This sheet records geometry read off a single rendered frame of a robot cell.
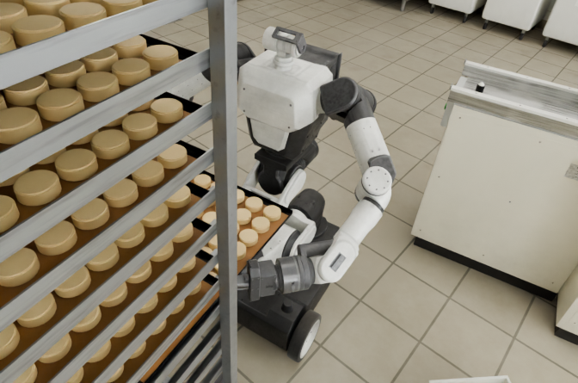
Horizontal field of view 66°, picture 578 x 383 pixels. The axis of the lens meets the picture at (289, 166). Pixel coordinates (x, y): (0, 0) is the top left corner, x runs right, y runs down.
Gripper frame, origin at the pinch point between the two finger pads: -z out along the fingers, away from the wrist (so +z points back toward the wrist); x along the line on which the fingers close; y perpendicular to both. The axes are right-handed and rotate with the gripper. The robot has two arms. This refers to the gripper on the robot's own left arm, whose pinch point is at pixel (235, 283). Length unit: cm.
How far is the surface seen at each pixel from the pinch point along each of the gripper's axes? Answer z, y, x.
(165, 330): -16.5, 13.2, 6.0
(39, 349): -30, 31, 34
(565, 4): 371, -288, -33
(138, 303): -19.4, 20.1, 25.3
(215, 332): -6.0, 6.2, -9.5
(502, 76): 130, -79, 8
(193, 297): -10.4, 6.4, 6.0
